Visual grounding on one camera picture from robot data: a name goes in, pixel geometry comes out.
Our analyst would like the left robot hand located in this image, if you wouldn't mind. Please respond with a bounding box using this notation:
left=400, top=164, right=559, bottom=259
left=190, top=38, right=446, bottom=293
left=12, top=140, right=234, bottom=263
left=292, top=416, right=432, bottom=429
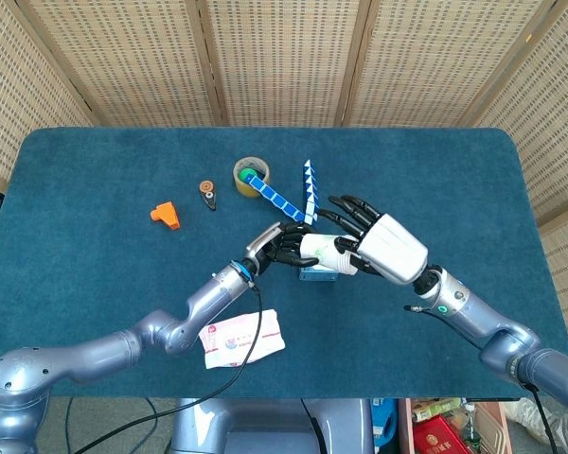
left=243, top=220, right=319, bottom=276

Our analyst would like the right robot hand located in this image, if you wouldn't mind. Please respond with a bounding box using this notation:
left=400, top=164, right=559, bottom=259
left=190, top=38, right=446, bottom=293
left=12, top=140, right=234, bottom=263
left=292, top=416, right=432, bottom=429
left=319, top=194, right=430, bottom=286

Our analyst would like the white bottle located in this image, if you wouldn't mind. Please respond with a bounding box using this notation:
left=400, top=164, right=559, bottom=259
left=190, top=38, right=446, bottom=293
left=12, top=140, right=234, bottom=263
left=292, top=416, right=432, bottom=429
left=300, top=233, right=349, bottom=273

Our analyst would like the blue white snake puzzle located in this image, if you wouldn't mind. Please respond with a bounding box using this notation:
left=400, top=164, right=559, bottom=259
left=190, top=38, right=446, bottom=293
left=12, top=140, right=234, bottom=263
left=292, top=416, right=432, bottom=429
left=245, top=159, right=323, bottom=226

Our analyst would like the light blue speaker box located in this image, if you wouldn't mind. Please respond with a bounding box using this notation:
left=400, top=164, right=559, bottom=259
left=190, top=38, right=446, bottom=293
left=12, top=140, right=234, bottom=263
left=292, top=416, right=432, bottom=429
left=298, top=267, right=340, bottom=284

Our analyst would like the clear packing tape roll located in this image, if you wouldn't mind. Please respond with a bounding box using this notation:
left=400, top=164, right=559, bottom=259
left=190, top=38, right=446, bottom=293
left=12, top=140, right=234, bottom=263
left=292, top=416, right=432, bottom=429
left=232, top=156, right=272, bottom=198

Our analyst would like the brown correction tape dispenser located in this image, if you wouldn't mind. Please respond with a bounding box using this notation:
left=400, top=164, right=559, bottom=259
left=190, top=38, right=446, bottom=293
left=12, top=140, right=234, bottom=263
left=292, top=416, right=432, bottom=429
left=198, top=179, right=218, bottom=212

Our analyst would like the pink white wet wipes pack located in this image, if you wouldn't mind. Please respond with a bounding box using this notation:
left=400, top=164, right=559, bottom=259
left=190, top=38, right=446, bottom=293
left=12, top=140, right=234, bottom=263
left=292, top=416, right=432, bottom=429
left=198, top=309, right=285, bottom=370

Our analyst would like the orange plastic block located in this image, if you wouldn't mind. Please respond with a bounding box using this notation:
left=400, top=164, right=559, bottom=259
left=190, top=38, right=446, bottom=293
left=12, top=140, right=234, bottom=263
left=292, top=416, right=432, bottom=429
left=150, top=201, right=180, bottom=232

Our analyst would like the blue plastic item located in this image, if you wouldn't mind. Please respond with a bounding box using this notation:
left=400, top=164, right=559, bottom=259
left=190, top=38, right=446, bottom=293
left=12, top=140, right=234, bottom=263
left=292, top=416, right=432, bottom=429
left=370, top=398, right=399, bottom=444

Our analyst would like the pink plastic crate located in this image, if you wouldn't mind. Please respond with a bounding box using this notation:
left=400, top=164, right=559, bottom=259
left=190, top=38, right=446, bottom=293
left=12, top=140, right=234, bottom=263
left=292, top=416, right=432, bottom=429
left=399, top=398, right=510, bottom=454

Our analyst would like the blue felt table cover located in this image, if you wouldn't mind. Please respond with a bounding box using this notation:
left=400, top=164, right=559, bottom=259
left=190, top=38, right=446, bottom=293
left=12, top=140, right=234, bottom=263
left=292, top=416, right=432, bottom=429
left=0, top=127, right=568, bottom=401

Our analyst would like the woven folding screen panel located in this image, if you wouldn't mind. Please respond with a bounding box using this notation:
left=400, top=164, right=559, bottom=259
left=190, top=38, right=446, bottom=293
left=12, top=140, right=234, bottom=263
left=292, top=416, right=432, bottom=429
left=472, top=0, right=568, bottom=332
left=340, top=0, right=550, bottom=128
left=188, top=0, right=371, bottom=128
left=0, top=0, right=96, bottom=190
left=18, top=0, right=223, bottom=128

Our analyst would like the silver robot torso base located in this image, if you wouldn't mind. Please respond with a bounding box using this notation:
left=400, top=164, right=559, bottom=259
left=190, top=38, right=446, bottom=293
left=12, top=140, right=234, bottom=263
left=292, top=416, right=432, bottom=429
left=169, top=398, right=375, bottom=454

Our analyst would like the red gift box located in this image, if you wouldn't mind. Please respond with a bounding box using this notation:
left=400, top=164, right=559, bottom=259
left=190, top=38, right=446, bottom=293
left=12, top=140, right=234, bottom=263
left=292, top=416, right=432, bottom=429
left=413, top=414, right=472, bottom=454

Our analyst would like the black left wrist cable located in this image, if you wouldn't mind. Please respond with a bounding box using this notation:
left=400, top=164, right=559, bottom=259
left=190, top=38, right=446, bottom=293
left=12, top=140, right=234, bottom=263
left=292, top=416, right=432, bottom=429
left=65, top=278, right=266, bottom=454

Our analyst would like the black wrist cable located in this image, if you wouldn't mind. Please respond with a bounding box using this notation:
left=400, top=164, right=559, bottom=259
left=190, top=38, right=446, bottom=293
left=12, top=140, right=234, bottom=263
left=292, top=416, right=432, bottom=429
left=403, top=305, right=487, bottom=352
left=65, top=278, right=266, bottom=454

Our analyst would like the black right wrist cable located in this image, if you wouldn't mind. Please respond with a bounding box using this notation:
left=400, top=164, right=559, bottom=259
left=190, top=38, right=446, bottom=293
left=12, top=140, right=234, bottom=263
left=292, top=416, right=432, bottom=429
left=403, top=305, right=487, bottom=352

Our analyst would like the black torso cable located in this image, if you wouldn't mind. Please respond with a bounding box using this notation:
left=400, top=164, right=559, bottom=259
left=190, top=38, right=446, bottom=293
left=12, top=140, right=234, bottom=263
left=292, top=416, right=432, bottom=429
left=301, top=398, right=326, bottom=454

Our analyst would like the black floor cable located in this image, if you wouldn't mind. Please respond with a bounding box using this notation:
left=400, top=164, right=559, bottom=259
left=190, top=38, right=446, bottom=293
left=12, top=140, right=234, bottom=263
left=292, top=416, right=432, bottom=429
left=65, top=396, right=161, bottom=454

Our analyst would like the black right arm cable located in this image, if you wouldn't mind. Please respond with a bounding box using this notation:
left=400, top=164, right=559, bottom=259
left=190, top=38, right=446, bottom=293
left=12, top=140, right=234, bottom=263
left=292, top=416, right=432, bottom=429
left=520, top=373, right=560, bottom=454

